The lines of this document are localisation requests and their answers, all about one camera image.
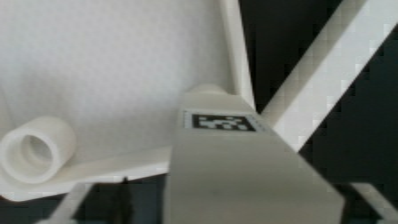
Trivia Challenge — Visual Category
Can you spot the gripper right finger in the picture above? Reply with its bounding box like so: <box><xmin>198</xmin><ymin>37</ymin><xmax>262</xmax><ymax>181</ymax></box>
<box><xmin>337</xmin><ymin>182</ymin><xmax>398</xmax><ymax>224</ymax></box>

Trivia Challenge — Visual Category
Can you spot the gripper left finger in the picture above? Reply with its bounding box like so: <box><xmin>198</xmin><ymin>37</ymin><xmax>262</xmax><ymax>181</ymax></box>
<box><xmin>35</xmin><ymin>176</ymin><xmax>136</xmax><ymax>224</ymax></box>

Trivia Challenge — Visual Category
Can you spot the white desk leg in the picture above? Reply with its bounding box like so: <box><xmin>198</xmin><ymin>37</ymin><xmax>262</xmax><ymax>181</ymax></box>
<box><xmin>164</xmin><ymin>84</ymin><xmax>346</xmax><ymax>224</ymax></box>

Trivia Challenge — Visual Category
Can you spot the white desk top tray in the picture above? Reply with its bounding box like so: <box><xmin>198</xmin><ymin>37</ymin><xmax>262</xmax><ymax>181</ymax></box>
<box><xmin>0</xmin><ymin>0</ymin><xmax>253</xmax><ymax>201</ymax></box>

